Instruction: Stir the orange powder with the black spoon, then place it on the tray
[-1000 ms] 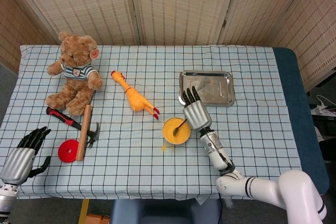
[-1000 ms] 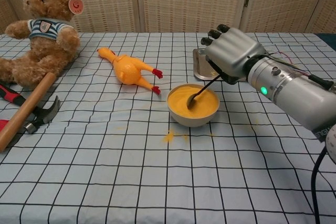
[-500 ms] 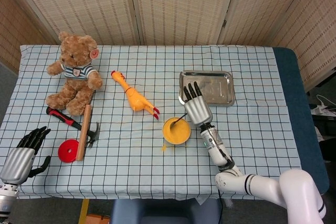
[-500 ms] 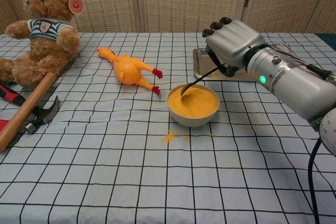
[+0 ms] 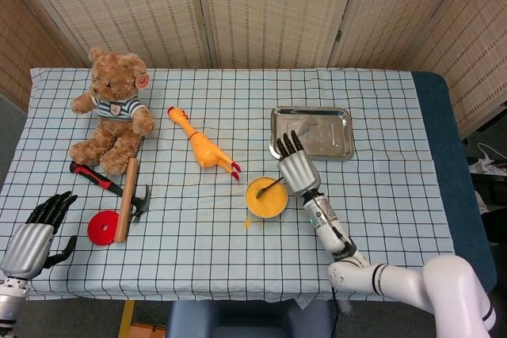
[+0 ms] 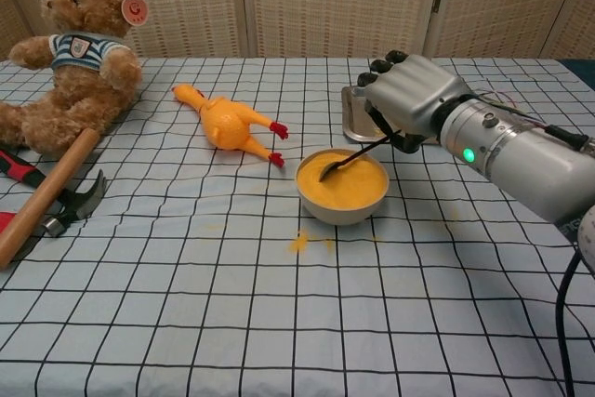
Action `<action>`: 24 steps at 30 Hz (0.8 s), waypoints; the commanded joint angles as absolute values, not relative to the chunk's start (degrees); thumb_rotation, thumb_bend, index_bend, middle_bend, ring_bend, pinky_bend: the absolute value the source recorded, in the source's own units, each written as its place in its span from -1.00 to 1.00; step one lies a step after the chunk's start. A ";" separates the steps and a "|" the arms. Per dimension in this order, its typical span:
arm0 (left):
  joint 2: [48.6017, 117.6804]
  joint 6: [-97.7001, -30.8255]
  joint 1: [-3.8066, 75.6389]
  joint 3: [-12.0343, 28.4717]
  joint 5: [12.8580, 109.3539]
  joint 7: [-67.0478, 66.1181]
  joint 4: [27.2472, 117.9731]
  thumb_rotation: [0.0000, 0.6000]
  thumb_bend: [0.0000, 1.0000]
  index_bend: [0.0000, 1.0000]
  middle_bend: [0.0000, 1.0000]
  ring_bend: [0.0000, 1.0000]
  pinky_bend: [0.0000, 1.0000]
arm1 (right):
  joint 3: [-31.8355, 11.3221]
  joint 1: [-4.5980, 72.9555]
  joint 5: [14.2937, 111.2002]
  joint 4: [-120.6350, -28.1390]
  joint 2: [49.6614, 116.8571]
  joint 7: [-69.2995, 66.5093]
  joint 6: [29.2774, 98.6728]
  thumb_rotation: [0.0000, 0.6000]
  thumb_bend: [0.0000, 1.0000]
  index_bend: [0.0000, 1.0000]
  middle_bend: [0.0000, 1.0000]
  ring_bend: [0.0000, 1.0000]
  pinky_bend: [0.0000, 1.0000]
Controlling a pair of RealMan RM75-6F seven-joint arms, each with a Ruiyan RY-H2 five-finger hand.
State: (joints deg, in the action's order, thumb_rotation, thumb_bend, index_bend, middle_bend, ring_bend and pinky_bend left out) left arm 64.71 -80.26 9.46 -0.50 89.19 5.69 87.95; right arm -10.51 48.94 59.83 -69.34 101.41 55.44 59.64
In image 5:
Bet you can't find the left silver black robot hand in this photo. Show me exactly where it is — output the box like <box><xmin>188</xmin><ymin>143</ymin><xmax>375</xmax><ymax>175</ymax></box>
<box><xmin>0</xmin><ymin>190</ymin><xmax>79</xmax><ymax>280</ymax></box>

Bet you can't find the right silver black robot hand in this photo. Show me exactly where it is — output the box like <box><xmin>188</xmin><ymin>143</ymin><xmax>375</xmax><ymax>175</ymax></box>
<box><xmin>276</xmin><ymin>130</ymin><xmax>321</xmax><ymax>196</ymax></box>

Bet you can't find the black spoon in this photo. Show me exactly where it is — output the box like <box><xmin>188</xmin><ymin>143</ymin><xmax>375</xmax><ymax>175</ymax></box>
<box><xmin>255</xmin><ymin>176</ymin><xmax>284</xmax><ymax>199</ymax></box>

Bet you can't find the blue padded robot base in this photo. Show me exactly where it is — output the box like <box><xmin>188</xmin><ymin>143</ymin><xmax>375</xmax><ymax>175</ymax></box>
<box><xmin>165</xmin><ymin>298</ymin><xmax>336</xmax><ymax>338</ymax></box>

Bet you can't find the bowl of yellow powder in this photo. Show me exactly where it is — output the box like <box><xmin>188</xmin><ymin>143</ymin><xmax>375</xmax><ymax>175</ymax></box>
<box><xmin>245</xmin><ymin>176</ymin><xmax>289</xmax><ymax>220</ymax></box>

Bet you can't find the rectangular stainless steel tray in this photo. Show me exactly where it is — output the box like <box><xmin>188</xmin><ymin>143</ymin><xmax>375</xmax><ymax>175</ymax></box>
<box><xmin>269</xmin><ymin>106</ymin><xmax>355</xmax><ymax>163</ymax></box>

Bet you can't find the red plastic disc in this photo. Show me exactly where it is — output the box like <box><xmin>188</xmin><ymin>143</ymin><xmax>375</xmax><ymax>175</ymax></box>
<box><xmin>87</xmin><ymin>211</ymin><xmax>121</xmax><ymax>248</ymax></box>

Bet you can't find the yellow rubber chicken toy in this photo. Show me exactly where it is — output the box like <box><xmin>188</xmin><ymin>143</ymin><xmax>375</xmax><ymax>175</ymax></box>
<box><xmin>166</xmin><ymin>106</ymin><xmax>242</xmax><ymax>181</ymax></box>

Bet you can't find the light blue checked tablecloth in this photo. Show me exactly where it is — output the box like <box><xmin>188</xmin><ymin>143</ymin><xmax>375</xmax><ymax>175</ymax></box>
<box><xmin>0</xmin><ymin>67</ymin><xmax>456</xmax><ymax>302</ymax></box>

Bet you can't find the dark blue padded table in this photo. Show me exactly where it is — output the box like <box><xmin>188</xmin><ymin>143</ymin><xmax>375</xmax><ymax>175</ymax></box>
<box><xmin>410</xmin><ymin>71</ymin><xmax>498</xmax><ymax>294</ymax></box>

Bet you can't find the orange box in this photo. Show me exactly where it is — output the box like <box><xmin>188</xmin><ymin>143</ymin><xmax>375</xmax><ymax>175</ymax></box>
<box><xmin>129</xmin><ymin>324</ymin><xmax>167</xmax><ymax>338</ymax></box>

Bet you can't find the brown teddy bear striped shirt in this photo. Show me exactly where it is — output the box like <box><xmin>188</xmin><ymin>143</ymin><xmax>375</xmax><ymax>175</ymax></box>
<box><xmin>67</xmin><ymin>47</ymin><xmax>155</xmax><ymax>176</ymax></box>

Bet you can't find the beige woven folding screen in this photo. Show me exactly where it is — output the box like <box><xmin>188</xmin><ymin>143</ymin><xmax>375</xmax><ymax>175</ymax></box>
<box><xmin>0</xmin><ymin>0</ymin><xmax>507</xmax><ymax>141</ymax></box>

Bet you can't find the claw hammer red black handle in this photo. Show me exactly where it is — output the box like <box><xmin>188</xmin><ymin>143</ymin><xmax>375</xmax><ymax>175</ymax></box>
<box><xmin>69</xmin><ymin>160</ymin><xmax>152</xmax><ymax>224</ymax></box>

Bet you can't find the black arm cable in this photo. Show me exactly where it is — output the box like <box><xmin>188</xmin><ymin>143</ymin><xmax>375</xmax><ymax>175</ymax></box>
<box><xmin>331</xmin><ymin>284</ymin><xmax>343</xmax><ymax>317</ymax></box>

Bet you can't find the white cable bundle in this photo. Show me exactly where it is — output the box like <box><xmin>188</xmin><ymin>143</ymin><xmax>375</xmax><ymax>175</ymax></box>
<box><xmin>467</xmin><ymin>142</ymin><xmax>507</xmax><ymax>176</ymax></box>

